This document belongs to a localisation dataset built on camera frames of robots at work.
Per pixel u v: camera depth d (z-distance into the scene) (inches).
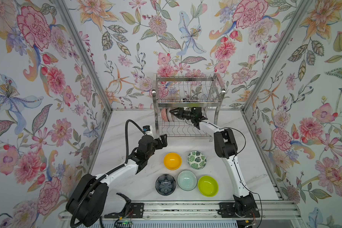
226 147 26.7
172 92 44.8
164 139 30.6
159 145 29.9
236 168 26.2
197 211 29.7
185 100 37.8
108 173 19.0
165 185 32.2
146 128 29.0
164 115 40.7
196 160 36.2
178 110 37.4
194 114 34.9
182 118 38.8
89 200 16.3
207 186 31.5
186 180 32.6
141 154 25.3
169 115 39.9
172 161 35.7
